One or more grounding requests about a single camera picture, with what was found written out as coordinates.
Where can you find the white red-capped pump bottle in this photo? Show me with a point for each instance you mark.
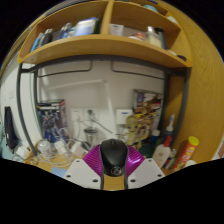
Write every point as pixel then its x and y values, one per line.
pixel 162 151

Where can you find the dark grey metal frame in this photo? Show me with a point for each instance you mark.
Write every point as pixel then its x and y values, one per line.
pixel 20 100

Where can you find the black computer mouse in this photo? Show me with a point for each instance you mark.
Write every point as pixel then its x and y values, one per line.
pixel 114 156

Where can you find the silver gooseneck desk lamp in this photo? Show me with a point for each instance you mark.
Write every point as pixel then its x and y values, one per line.
pixel 90 133

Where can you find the white blue-labelled wall box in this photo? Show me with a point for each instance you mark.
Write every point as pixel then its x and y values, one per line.
pixel 124 116

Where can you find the colourful printed box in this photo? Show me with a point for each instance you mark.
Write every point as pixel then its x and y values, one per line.
pixel 148 106

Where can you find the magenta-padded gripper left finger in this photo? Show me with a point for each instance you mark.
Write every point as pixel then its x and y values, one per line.
pixel 80 171

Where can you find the clear plastic container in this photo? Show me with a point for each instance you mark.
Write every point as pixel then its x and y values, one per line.
pixel 45 148

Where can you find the white charger block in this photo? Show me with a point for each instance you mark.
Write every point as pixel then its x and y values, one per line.
pixel 60 146

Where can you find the wooden shelf unit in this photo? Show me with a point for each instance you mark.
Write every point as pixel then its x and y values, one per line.
pixel 100 46

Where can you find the dark green box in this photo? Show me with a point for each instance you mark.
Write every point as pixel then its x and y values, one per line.
pixel 146 150

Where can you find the brown robot figure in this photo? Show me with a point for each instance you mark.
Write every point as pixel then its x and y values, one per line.
pixel 133 128

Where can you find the white wall socket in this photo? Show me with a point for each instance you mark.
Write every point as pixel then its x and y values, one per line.
pixel 76 115
pixel 90 115

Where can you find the red yellow-lidded chips can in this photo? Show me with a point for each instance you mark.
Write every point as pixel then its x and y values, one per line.
pixel 186 151

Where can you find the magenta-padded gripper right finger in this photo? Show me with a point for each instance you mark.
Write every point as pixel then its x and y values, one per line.
pixel 146 170

